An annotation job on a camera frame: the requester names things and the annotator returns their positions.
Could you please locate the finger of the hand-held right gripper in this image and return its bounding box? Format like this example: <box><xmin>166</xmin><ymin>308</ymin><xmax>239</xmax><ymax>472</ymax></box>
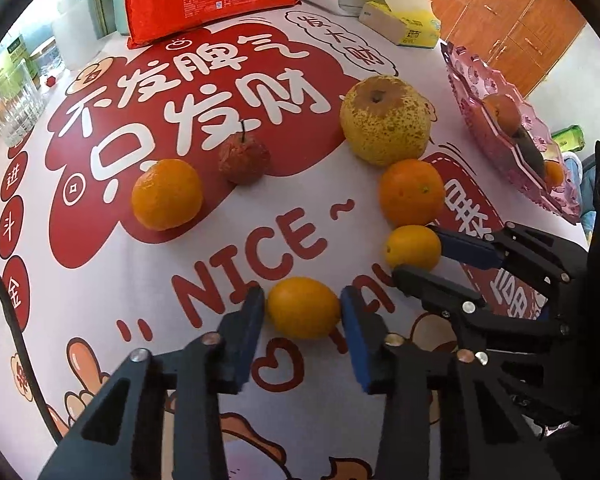
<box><xmin>427</xmin><ymin>221</ymin><xmax>588</xmax><ymax>286</ymax></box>
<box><xmin>392</xmin><ymin>266</ymin><xmax>588</xmax><ymax>361</ymax></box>

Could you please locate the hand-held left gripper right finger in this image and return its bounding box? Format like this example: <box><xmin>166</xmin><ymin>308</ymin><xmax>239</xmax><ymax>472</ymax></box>
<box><xmin>340</xmin><ymin>285</ymin><xmax>563</xmax><ymax>480</ymax></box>

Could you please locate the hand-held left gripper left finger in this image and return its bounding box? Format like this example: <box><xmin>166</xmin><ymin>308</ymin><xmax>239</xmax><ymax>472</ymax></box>
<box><xmin>37</xmin><ymin>285</ymin><xmax>266</xmax><ymax>480</ymax></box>

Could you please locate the small yellow-orange citrus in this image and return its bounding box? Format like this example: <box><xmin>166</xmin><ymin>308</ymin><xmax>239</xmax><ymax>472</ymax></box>
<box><xmin>384</xmin><ymin>225</ymin><xmax>442</xmax><ymax>272</ymax></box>
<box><xmin>266</xmin><ymin>277</ymin><xmax>342</xmax><ymax>340</ymax></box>

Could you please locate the orange tangerine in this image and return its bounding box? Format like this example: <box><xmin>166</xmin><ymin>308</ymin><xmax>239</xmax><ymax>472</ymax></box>
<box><xmin>131</xmin><ymin>158</ymin><xmax>204</xmax><ymax>232</ymax></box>
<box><xmin>544</xmin><ymin>160</ymin><xmax>566</xmax><ymax>187</ymax></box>

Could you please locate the dark avocado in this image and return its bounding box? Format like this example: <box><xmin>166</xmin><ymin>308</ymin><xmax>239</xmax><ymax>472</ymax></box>
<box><xmin>512</xmin><ymin>127</ymin><xmax>548</xmax><ymax>181</ymax></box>

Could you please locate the red-orange persimmon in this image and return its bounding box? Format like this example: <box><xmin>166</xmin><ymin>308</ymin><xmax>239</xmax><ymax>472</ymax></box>
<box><xmin>481</xmin><ymin>93</ymin><xmax>523</xmax><ymax>136</ymax></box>

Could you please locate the pink glass fruit bowl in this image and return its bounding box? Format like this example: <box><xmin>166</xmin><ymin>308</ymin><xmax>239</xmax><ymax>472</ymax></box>
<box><xmin>440</xmin><ymin>40</ymin><xmax>582</xmax><ymax>225</ymax></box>

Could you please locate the small wrinkled red fruit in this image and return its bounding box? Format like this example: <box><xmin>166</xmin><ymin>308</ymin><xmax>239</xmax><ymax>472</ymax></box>
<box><xmin>218</xmin><ymin>119</ymin><xmax>272</xmax><ymax>185</ymax></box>

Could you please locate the large orange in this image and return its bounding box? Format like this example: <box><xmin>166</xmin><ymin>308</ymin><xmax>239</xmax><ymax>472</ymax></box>
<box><xmin>378</xmin><ymin>158</ymin><xmax>446</xmax><ymax>227</ymax></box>

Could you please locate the green packet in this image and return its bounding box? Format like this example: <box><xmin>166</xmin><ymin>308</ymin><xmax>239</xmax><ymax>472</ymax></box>
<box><xmin>551</xmin><ymin>125</ymin><xmax>586</xmax><ymax>153</ymax></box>

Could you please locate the printed tablecloth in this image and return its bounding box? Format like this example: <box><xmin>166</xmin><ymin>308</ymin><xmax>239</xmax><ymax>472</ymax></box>
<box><xmin>0</xmin><ymin>0</ymin><xmax>596</xmax><ymax>480</ymax></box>

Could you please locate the speckled yellow pear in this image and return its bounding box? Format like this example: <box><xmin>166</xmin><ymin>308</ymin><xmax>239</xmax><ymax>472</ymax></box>
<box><xmin>340</xmin><ymin>75</ymin><xmax>432</xmax><ymax>167</ymax></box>

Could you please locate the wooden storage cabinet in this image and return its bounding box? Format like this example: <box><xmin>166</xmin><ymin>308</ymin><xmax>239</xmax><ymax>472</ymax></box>
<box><xmin>420</xmin><ymin>0</ymin><xmax>588</xmax><ymax>98</ymax></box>

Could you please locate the yellow tissue box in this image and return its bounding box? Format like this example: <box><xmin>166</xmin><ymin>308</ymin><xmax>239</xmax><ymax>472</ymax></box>
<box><xmin>358</xmin><ymin>0</ymin><xmax>442</xmax><ymax>48</ymax></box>

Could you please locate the ribbed glass cup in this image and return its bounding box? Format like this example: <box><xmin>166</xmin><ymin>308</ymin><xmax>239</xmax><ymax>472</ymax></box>
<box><xmin>0</xmin><ymin>66</ymin><xmax>46</xmax><ymax>146</ymax></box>

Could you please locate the red plastic packet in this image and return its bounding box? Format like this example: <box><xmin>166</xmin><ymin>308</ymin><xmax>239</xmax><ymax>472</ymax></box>
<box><xmin>119</xmin><ymin>0</ymin><xmax>301</xmax><ymax>50</ymax></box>

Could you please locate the small glass jar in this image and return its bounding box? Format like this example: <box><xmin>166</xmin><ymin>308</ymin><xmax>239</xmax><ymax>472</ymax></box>
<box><xmin>32</xmin><ymin>42</ymin><xmax>66</xmax><ymax>83</ymax></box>

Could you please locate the white plastic bottle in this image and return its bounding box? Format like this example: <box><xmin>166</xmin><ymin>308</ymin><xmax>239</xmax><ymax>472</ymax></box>
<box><xmin>51</xmin><ymin>0</ymin><xmax>98</xmax><ymax>72</ymax></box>

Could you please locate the clear bottle green label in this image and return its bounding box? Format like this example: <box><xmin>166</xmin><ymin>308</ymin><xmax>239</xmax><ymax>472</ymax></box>
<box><xmin>0</xmin><ymin>35</ymin><xmax>33</xmax><ymax>91</ymax></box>

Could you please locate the black cable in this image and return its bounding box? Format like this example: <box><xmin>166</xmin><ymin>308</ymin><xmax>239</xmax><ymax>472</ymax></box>
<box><xmin>0</xmin><ymin>247</ymin><xmax>61</xmax><ymax>446</ymax></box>

